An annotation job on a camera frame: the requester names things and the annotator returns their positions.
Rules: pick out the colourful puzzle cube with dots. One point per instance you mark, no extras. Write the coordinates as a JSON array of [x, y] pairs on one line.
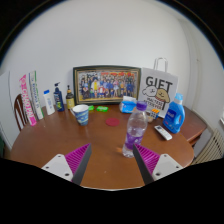
[[154, 113]]

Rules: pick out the framed group picture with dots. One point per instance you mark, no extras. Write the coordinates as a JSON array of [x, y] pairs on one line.
[[106, 85]]

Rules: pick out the pink toothpaste box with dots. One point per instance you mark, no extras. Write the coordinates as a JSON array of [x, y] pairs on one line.
[[28, 103]]

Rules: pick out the blue detergent bottle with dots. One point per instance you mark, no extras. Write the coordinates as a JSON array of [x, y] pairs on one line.
[[173, 116]]

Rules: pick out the white printed paper gift bag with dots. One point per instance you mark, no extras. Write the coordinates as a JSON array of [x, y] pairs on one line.
[[160, 88]]

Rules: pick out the colourful patterned pouch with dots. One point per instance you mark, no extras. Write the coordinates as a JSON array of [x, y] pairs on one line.
[[150, 119]]

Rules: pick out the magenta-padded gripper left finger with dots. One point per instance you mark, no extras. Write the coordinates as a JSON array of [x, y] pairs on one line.
[[78, 158]]

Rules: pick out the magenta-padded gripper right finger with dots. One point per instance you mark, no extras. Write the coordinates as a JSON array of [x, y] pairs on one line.
[[146, 159]]

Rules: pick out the flat round red coaster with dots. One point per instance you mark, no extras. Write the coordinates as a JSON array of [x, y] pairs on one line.
[[112, 122]]

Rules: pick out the white radiator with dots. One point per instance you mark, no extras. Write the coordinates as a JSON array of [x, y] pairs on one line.
[[213, 148]]

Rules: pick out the white blue-capped lotion bottle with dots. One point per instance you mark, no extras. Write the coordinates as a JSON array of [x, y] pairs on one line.
[[49, 104]]

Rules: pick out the clear purple-capped water bottle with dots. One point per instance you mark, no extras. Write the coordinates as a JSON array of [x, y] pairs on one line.
[[134, 133]]

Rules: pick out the white remote control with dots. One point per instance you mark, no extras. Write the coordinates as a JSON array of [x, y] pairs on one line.
[[163, 132]]

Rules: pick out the blue tissue pack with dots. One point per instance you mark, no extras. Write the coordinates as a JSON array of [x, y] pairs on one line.
[[127, 105]]

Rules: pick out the blue printed paper cup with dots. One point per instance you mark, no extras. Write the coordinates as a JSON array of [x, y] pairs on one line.
[[81, 116]]

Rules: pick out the dark blue pump bottle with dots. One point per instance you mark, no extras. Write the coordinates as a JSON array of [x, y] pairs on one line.
[[59, 100]]

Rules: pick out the green and white toothpaste box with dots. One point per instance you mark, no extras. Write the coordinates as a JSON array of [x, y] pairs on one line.
[[36, 95]]

